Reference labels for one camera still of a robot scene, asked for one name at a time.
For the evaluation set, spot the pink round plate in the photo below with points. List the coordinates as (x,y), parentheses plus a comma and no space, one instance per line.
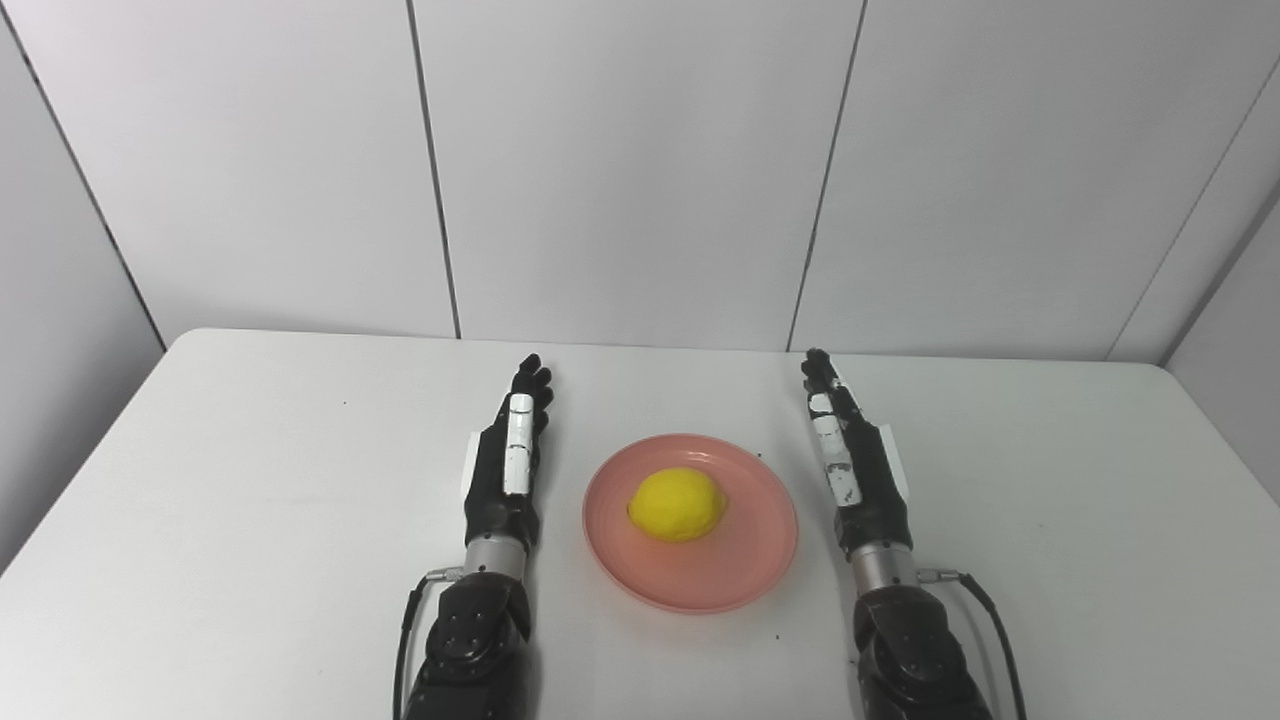
(700,575)

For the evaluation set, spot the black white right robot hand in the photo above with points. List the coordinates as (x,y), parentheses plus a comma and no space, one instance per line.
(880,500)

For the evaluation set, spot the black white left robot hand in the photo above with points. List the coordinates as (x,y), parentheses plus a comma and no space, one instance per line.
(495,490)

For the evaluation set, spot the yellow lemon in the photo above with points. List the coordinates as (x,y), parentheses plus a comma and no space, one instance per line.
(678,505)

